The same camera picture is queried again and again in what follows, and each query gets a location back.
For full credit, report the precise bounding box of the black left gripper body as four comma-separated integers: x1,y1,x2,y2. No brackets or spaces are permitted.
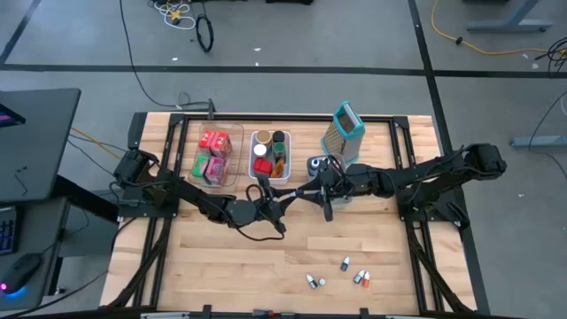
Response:
249,174,290,235

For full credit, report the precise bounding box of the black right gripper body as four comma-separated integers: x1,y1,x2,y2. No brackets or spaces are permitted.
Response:
317,165,353,222

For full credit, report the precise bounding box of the red-lidded spice jar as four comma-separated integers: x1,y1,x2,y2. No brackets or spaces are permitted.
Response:
252,157,274,177

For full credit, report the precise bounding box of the green oregano spice jar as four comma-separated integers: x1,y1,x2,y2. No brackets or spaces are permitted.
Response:
271,141,287,164

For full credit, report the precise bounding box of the magenta Raisin Bran cereal box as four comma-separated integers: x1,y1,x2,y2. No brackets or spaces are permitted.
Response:
204,157,227,186

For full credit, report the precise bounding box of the red Froot Loops cereal box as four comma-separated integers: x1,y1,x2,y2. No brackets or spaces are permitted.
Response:
198,129,217,154
211,131,233,159

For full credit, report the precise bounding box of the green Apple Jacks cereal box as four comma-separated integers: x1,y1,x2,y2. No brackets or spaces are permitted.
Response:
190,154,211,179

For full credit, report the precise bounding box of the white perforated plastic basket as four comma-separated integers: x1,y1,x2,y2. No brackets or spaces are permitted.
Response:
247,129,293,186

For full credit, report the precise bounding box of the grey plastic bin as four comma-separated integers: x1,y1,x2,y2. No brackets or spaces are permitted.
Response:
306,152,352,206

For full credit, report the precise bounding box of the metal box grater teal trim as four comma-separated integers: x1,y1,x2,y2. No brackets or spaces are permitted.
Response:
320,100,367,166

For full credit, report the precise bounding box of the clear plastic bin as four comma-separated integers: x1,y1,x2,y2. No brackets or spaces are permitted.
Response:
188,122,245,189

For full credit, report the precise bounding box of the grey desk leg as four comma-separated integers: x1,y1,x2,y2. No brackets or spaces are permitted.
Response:
466,0,554,34
509,134,567,149

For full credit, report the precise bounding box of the dark grey desk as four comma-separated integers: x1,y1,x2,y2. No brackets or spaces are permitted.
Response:
0,197,67,311

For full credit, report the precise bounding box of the black desk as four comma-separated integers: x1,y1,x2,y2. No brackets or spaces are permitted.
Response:
0,87,82,205

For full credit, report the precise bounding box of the black computer mouse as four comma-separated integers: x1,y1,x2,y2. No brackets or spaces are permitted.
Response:
1,252,43,294

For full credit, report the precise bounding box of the black keyboard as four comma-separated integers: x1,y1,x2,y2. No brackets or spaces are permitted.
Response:
0,206,21,257

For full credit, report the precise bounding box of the computer screen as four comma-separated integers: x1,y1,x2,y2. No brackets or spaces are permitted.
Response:
0,102,27,129

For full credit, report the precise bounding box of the black metal table frame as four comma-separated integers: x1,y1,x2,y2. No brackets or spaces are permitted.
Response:
99,112,492,319

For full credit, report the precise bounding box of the black coiled cable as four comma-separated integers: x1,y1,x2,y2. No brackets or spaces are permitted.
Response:
195,12,215,54

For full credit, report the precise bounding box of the yellow floor cable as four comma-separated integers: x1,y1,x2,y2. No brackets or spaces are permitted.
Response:
431,0,553,58

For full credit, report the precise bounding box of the white cable bundle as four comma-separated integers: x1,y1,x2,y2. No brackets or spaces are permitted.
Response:
150,0,197,31

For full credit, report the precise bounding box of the long black floor cable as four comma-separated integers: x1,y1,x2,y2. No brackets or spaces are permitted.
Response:
118,0,213,110

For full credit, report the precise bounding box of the black cable bundle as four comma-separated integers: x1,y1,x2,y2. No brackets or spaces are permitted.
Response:
534,36,567,73

